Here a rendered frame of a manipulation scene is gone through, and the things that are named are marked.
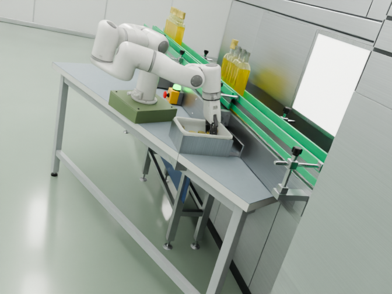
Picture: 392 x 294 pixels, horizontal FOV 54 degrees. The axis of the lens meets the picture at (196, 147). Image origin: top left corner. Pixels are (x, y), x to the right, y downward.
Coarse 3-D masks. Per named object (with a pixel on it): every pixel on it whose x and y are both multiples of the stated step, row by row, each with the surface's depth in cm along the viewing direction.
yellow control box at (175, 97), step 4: (172, 88) 210; (168, 92) 210; (172, 92) 205; (176, 92) 205; (180, 92) 206; (168, 96) 208; (172, 96) 206; (176, 96) 206; (180, 96) 207; (168, 100) 209; (172, 100) 207; (176, 100) 207; (180, 100) 208; (180, 104) 209
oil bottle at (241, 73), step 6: (240, 66) 177; (246, 66) 177; (234, 72) 181; (240, 72) 177; (246, 72) 178; (234, 78) 181; (240, 78) 178; (246, 78) 179; (234, 84) 180; (240, 84) 180; (240, 90) 181
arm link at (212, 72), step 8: (192, 64) 151; (200, 64) 153; (208, 64) 152; (216, 64) 152; (208, 72) 149; (216, 72) 149; (208, 80) 150; (216, 80) 151; (208, 88) 152; (216, 88) 152
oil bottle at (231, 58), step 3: (231, 57) 187; (234, 57) 187; (237, 57) 187; (228, 60) 189; (231, 60) 186; (228, 63) 189; (231, 63) 186; (225, 66) 191; (228, 66) 188; (225, 69) 191; (228, 69) 188; (225, 72) 191; (228, 72) 188; (225, 75) 191; (228, 75) 189; (222, 78) 193; (225, 78) 190; (225, 81) 190
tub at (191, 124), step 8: (176, 120) 159; (184, 120) 165; (192, 120) 166; (200, 120) 168; (184, 128) 166; (192, 128) 168; (200, 128) 169; (224, 128) 165; (208, 136) 153; (216, 136) 154; (224, 136) 156; (232, 136) 158
